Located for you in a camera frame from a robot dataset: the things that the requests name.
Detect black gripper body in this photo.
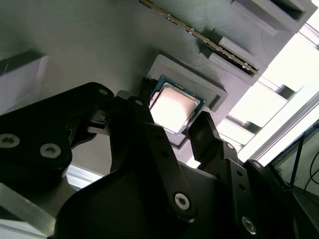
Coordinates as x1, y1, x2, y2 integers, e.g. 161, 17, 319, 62
53, 161, 240, 239

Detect silver CPU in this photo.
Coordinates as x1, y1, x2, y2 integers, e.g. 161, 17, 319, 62
149, 76, 206, 137

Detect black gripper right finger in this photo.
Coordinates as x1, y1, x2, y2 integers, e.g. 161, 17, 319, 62
188, 111, 309, 239

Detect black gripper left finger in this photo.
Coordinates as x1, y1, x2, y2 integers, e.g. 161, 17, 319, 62
0, 77, 197, 224

